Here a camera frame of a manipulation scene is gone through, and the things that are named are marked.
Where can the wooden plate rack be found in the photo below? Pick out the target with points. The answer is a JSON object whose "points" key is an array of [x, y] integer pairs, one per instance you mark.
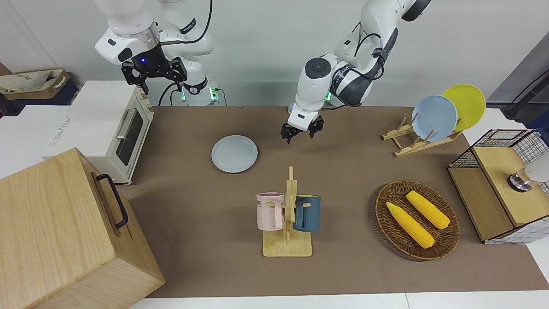
{"points": [[411, 148]]}

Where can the light blue plate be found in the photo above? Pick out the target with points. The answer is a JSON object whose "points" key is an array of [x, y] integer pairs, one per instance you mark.
{"points": [[434, 118]]}

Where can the wooden drawer cabinet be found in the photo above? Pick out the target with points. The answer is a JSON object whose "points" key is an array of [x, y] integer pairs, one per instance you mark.
{"points": [[51, 231]]}

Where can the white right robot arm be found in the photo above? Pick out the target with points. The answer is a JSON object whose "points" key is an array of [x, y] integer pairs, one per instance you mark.
{"points": [[128, 21]]}

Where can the yellow corn cob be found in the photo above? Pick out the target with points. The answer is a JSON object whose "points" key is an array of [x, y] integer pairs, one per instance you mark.
{"points": [[409, 225], [428, 210]]}

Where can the blue dome wooden bell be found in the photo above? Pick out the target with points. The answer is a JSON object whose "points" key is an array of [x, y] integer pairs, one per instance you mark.
{"points": [[291, 107]]}

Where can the black camera stand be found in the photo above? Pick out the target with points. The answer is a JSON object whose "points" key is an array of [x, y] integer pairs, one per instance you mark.
{"points": [[521, 101]]}

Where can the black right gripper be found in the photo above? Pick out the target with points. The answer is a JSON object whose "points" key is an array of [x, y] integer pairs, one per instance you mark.
{"points": [[150, 68]]}

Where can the wooden mug tree stand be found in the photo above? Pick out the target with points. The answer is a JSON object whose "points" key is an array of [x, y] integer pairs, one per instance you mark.
{"points": [[287, 246]]}

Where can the pink mug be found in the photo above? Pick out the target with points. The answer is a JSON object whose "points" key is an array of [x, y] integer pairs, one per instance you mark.
{"points": [[268, 212]]}

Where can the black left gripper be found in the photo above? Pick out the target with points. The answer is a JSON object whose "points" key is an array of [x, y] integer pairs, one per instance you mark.
{"points": [[302, 131]]}

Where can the cream toaster oven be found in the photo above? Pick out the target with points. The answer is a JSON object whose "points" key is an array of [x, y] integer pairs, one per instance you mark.
{"points": [[98, 111]]}

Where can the brown wicker basket tray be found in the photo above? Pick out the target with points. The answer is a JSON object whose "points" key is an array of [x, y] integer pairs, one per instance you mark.
{"points": [[386, 223]]}

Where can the brown table mat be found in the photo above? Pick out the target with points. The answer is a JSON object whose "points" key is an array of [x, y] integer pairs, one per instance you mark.
{"points": [[343, 266]]}

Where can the yellow plate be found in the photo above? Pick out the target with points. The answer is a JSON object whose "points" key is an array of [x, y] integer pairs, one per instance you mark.
{"points": [[469, 103]]}

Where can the gray round plate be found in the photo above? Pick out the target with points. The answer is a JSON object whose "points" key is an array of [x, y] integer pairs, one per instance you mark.
{"points": [[234, 154]]}

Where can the teal mug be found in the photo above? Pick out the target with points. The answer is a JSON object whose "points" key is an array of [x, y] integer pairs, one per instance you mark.
{"points": [[309, 214]]}

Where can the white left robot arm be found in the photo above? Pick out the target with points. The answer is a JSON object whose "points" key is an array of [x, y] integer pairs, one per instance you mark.
{"points": [[313, 90]]}

